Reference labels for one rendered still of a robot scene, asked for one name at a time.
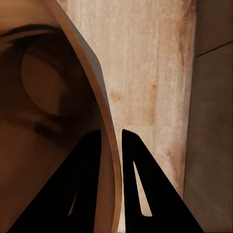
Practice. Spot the trash can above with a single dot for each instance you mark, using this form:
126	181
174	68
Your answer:
52	93

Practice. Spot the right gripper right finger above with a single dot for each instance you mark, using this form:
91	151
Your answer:
169	213

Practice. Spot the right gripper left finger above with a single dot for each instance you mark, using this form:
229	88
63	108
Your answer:
77	174

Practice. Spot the cabinet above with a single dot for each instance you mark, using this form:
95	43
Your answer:
208	191

